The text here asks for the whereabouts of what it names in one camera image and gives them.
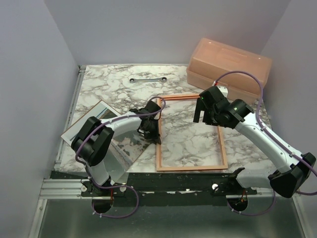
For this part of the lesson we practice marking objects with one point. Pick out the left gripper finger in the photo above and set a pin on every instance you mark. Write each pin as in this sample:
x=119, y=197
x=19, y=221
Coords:
x=155, y=138
x=147, y=135

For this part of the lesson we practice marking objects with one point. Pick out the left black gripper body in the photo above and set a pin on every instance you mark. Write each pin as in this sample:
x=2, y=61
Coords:
x=152, y=127

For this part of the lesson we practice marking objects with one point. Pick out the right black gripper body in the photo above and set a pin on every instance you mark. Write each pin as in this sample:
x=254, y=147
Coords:
x=215, y=121

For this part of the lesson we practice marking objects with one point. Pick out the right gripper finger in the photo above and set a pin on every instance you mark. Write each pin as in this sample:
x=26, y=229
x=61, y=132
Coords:
x=199, y=107
x=207, y=118

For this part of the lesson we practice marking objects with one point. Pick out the red wooden picture frame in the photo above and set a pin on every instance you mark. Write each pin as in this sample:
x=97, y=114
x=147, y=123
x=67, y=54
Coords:
x=185, y=145

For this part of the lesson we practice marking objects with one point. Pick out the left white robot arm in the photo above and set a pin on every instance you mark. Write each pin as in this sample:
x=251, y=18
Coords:
x=91, y=144

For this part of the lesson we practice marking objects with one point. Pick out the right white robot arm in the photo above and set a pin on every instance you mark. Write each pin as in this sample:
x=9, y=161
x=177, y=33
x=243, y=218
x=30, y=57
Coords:
x=292, y=167

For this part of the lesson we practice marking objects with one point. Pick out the landscape photo print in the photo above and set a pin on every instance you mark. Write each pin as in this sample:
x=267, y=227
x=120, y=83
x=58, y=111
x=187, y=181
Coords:
x=124, y=149

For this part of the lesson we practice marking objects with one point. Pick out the pink plastic storage box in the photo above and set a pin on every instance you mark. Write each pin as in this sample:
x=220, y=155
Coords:
x=212, y=59

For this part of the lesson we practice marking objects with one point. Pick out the silver ratchet wrench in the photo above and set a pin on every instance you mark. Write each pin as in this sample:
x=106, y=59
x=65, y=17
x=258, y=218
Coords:
x=161, y=79

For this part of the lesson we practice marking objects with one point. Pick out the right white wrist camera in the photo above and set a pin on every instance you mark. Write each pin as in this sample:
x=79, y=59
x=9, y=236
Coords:
x=223, y=89

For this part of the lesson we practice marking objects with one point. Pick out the aluminium frame rail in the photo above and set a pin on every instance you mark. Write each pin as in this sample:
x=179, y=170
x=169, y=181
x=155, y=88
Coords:
x=57, y=185

